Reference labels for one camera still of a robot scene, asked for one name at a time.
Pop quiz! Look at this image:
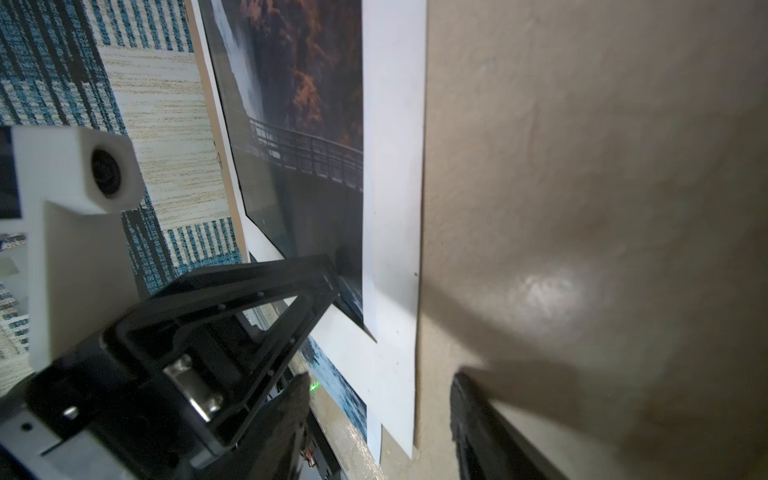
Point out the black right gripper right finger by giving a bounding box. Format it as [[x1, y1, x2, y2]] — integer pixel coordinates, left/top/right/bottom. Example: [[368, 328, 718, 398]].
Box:
[[449, 370, 565, 480]]

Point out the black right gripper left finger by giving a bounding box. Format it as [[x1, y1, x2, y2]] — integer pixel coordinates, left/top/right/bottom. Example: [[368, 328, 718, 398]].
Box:
[[197, 373, 310, 480]]

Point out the brown hardboard backing panel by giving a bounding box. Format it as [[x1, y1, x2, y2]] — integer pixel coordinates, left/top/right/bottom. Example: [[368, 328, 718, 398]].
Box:
[[184, 0, 250, 263]]

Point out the black white landscape photo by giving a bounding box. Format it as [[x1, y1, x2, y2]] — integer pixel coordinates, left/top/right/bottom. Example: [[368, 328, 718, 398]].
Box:
[[190, 0, 428, 460]]

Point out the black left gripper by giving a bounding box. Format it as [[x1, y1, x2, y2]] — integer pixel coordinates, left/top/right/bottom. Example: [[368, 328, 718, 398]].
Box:
[[1, 256, 338, 479]]

